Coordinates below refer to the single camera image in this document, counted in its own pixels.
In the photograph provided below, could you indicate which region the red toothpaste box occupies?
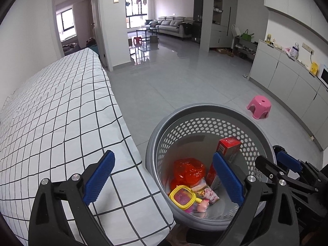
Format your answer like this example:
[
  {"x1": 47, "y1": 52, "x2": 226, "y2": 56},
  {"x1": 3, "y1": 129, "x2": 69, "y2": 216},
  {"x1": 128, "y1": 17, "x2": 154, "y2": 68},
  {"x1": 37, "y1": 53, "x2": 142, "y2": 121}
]
[{"x1": 205, "y1": 137, "x2": 241, "y2": 190}]

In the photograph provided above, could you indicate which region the pink snack wrapper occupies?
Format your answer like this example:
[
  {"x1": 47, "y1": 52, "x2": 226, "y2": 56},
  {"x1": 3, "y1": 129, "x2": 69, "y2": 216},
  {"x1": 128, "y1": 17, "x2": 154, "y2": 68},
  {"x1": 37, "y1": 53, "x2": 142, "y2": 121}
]
[{"x1": 191, "y1": 178, "x2": 220, "y2": 204}]

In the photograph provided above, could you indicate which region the yellow plastic ring lid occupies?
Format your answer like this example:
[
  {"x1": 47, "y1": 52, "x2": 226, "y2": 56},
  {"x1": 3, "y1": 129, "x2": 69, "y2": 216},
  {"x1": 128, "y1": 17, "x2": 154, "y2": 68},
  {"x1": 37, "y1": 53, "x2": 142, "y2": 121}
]
[{"x1": 169, "y1": 185, "x2": 202, "y2": 210}]

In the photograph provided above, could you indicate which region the red plastic bag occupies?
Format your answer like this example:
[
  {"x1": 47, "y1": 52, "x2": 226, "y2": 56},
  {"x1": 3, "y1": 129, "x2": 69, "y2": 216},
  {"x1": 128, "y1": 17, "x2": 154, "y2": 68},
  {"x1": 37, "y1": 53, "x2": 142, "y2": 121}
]
[{"x1": 170, "y1": 158, "x2": 206, "y2": 190}]

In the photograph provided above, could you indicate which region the pink plastic shuttlecock toy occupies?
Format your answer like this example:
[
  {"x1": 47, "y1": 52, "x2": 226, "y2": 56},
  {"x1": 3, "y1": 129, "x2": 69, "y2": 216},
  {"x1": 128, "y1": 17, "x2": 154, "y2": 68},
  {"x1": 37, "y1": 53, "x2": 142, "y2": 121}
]
[{"x1": 174, "y1": 190, "x2": 192, "y2": 207}]

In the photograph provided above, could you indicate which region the pink pig toy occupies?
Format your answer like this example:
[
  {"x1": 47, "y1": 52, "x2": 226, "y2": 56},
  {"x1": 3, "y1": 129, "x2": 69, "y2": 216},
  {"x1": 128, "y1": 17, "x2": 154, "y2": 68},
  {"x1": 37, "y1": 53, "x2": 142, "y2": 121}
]
[{"x1": 197, "y1": 199, "x2": 209, "y2": 213}]

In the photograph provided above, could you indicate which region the pink plastic stool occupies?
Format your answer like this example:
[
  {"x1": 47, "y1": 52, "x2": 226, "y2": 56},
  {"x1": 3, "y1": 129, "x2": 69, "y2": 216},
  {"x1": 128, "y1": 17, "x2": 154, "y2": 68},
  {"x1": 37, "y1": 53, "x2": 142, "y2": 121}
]
[{"x1": 246, "y1": 96, "x2": 272, "y2": 119}]

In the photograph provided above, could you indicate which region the grey perforated laundry basket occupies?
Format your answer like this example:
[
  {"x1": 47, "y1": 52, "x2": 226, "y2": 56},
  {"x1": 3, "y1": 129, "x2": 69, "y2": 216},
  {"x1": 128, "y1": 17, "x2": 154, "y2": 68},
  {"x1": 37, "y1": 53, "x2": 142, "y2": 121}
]
[{"x1": 146, "y1": 103, "x2": 276, "y2": 232}]

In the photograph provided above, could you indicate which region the white microwave oven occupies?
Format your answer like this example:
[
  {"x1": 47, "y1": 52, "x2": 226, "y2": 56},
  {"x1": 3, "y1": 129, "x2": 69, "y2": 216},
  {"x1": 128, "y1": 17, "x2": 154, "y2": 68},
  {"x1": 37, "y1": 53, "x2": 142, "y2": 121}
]
[{"x1": 318, "y1": 64, "x2": 328, "y2": 88}]

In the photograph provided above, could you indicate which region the white checkered tablecloth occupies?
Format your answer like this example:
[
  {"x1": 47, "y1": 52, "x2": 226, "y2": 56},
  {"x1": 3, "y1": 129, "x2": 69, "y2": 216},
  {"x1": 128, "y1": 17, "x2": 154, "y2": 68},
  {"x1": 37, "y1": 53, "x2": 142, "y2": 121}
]
[{"x1": 1, "y1": 49, "x2": 175, "y2": 245}]

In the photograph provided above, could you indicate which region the green bag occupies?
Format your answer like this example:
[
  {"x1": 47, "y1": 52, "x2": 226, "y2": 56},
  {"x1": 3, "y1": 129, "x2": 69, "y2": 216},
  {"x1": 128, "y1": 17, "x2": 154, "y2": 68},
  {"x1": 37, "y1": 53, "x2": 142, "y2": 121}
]
[{"x1": 241, "y1": 29, "x2": 254, "y2": 42}]

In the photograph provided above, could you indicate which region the grey sofa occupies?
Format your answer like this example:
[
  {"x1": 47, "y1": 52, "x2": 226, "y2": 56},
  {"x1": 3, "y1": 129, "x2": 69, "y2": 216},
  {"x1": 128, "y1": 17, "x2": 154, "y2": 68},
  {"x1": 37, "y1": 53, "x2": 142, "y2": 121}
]
[{"x1": 145, "y1": 16, "x2": 194, "y2": 39}]

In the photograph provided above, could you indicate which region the red small stool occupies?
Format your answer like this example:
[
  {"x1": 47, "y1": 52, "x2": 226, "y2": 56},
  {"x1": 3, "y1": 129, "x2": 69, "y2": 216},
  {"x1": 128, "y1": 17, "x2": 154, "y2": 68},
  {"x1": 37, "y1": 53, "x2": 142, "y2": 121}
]
[{"x1": 133, "y1": 37, "x2": 142, "y2": 46}]

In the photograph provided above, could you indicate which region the glass coffee table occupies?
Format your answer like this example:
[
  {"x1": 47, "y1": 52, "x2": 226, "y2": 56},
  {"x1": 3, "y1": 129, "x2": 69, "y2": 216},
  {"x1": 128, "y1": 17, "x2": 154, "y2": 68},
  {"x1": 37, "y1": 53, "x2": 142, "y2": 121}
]
[{"x1": 136, "y1": 27, "x2": 159, "y2": 42}]

